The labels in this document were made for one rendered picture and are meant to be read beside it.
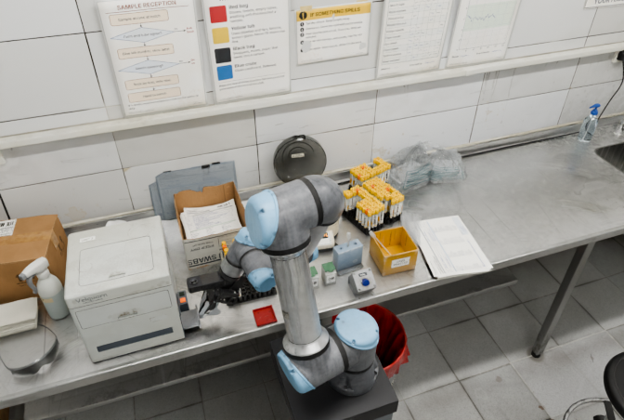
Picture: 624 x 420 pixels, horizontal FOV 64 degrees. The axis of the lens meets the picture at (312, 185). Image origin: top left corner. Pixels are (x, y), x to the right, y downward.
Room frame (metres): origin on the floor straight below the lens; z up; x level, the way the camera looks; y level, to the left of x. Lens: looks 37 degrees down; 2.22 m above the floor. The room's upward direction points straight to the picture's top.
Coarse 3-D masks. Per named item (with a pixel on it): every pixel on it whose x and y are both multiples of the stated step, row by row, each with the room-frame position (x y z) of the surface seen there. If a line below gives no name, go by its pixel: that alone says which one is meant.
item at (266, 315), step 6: (270, 306) 1.09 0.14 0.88; (258, 312) 1.07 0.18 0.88; (264, 312) 1.07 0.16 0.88; (270, 312) 1.07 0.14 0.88; (258, 318) 1.04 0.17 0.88; (264, 318) 1.04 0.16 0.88; (270, 318) 1.04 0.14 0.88; (276, 318) 1.04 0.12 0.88; (258, 324) 1.01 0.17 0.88; (264, 324) 1.02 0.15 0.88
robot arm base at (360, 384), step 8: (368, 368) 0.76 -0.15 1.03; (376, 368) 0.80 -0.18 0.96; (336, 376) 0.76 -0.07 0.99; (344, 376) 0.75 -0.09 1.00; (352, 376) 0.75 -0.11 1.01; (360, 376) 0.75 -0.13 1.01; (368, 376) 0.76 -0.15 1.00; (376, 376) 0.78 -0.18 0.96; (336, 384) 0.75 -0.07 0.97; (344, 384) 0.76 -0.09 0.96; (352, 384) 0.74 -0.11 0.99; (360, 384) 0.75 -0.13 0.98; (368, 384) 0.75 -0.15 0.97; (344, 392) 0.74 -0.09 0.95; (352, 392) 0.74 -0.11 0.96; (360, 392) 0.74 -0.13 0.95
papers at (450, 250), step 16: (432, 224) 1.50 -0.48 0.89; (448, 224) 1.50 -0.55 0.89; (432, 240) 1.41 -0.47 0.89; (448, 240) 1.41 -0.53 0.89; (464, 240) 1.41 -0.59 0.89; (432, 256) 1.32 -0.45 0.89; (448, 256) 1.32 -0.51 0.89; (464, 256) 1.32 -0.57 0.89; (480, 256) 1.32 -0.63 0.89; (448, 272) 1.24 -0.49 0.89; (464, 272) 1.24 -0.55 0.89; (480, 272) 1.25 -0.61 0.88
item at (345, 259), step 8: (336, 248) 1.27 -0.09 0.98; (344, 248) 1.27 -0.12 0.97; (352, 248) 1.27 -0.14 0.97; (360, 248) 1.28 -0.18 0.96; (336, 256) 1.25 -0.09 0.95; (344, 256) 1.26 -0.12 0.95; (352, 256) 1.27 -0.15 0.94; (360, 256) 1.28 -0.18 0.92; (336, 264) 1.25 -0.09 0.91; (344, 264) 1.26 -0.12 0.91; (352, 264) 1.27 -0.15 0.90; (360, 264) 1.28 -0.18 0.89; (344, 272) 1.24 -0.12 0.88
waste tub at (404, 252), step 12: (396, 228) 1.38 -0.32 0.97; (372, 240) 1.33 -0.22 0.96; (384, 240) 1.37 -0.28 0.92; (396, 240) 1.38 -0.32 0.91; (408, 240) 1.34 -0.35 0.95; (372, 252) 1.32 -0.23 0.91; (384, 252) 1.35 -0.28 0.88; (396, 252) 1.35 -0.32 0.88; (408, 252) 1.25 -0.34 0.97; (384, 264) 1.23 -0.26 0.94; (396, 264) 1.24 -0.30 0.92; (408, 264) 1.26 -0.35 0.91
